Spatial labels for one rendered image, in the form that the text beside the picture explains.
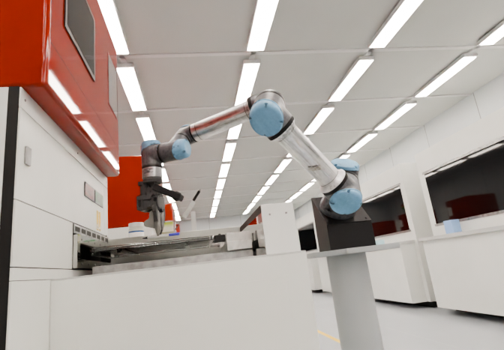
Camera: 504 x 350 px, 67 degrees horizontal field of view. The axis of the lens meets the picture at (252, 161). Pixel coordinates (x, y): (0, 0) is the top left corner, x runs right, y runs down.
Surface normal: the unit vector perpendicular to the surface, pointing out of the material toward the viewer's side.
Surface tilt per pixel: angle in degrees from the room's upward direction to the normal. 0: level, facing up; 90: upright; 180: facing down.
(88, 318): 90
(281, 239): 90
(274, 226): 90
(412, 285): 90
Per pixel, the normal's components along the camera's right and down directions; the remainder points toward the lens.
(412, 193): 0.14, -0.28
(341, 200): -0.05, 0.55
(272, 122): -0.23, 0.37
